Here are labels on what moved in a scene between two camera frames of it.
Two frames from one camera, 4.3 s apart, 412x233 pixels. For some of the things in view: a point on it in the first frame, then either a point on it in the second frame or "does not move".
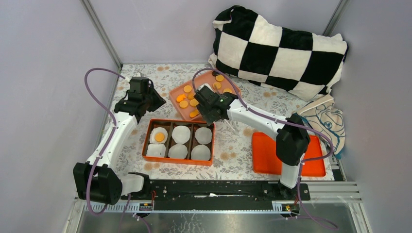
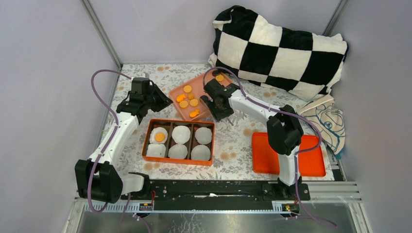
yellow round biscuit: [183, 104] does not move
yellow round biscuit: [187, 89] does not move
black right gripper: [207, 117] → [216, 115]
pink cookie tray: [181, 99] does not move
